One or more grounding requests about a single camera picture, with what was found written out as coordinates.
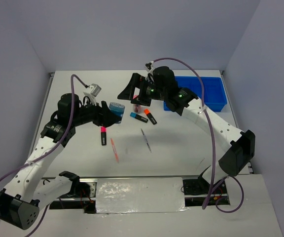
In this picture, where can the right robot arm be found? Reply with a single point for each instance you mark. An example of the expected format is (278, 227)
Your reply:
(160, 84)

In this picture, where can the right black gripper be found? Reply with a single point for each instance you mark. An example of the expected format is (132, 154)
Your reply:
(139, 81)

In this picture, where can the blue cap black highlighter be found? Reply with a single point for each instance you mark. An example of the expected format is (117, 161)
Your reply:
(138, 117)

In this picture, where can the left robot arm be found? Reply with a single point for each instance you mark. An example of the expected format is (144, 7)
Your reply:
(22, 198)

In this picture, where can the pink cap black highlighter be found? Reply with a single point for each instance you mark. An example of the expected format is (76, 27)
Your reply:
(103, 136)

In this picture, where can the purple clear highlighter pen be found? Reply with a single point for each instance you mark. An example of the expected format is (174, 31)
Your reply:
(146, 141)

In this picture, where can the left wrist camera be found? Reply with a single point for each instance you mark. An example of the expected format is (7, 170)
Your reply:
(92, 91)

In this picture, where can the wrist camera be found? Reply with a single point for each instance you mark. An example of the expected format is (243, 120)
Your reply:
(92, 91)
(150, 67)

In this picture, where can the blue plastic bin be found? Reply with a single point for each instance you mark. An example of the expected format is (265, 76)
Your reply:
(214, 93)

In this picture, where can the blue round tape dispenser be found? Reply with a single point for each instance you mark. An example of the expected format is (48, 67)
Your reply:
(117, 109)

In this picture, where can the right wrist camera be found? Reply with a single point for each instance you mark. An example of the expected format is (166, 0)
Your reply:
(150, 67)

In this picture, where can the silver foil cover plate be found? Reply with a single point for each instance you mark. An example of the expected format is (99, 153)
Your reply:
(139, 195)

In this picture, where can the orange cap black highlighter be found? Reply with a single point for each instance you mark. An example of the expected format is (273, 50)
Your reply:
(150, 116)

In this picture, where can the orange clear pen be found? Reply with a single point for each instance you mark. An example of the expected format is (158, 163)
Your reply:
(114, 150)

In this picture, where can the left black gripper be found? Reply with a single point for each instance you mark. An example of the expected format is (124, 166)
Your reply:
(104, 116)

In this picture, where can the pink lidded small jar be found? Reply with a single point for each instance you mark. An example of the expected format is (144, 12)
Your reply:
(137, 108)

